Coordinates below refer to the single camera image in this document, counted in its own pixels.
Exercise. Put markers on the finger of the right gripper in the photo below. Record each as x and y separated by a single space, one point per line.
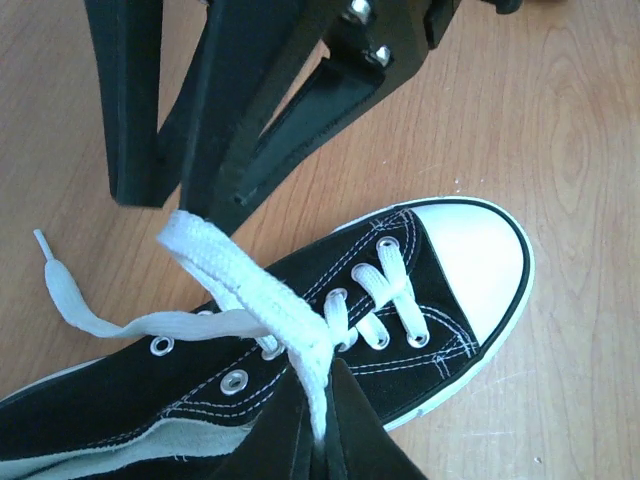
274 81
126 37

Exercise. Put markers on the white shoelace of sneaker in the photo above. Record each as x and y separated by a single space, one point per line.
254 304

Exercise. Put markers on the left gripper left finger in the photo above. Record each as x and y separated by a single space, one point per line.
280 444

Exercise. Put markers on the black sneaker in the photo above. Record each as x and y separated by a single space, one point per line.
424 294

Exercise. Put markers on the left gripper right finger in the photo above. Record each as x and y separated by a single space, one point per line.
367 451

